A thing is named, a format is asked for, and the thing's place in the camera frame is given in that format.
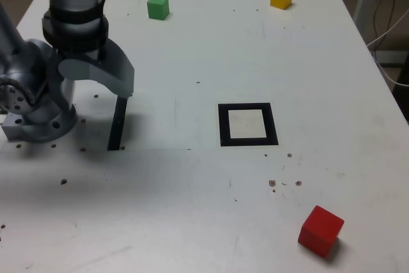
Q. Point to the red cube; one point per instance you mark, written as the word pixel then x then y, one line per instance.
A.
pixel 319 231

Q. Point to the black tape strip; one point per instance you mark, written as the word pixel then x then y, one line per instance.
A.
pixel 116 126

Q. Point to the green cube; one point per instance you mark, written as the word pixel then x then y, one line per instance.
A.
pixel 157 7

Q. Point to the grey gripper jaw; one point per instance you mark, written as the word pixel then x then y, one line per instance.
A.
pixel 123 62
pixel 76 69

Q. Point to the black tape square outline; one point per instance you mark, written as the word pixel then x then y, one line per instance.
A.
pixel 223 126

